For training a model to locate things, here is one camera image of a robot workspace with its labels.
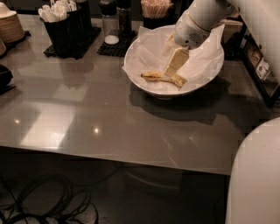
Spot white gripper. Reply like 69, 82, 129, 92
161, 10, 210, 77

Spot white bowl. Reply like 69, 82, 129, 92
123, 24, 225, 99

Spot white paper liner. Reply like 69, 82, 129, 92
122, 24, 225, 91

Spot black cup with wooden sticks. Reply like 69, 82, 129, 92
141, 0, 175, 29

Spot black grid mat centre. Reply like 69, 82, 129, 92
97, 31, 137, 57

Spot black grid mat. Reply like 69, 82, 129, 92
43, 27, 102, 60
97, 31, 137, 57

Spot brown napkin holder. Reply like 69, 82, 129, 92
220, 12, 246, 60

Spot pepper grinder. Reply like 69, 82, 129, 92
116, 0, 132, 36

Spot salt shaker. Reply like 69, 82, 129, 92
99, 0, 119, 45

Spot black rack with packets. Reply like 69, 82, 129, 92
240, 24, 280, 107

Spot black cup behind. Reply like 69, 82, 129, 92
68, 0, 92, 42

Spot black cup with wrapped cutlery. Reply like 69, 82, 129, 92
38, 5, 73, 58

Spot black grid mat left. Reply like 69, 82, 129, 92
43, 27, 102, 60

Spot black object left edge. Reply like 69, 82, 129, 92
0, 65, 15, 95

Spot black cables on floor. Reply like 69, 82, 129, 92
0, 174, 100, 224

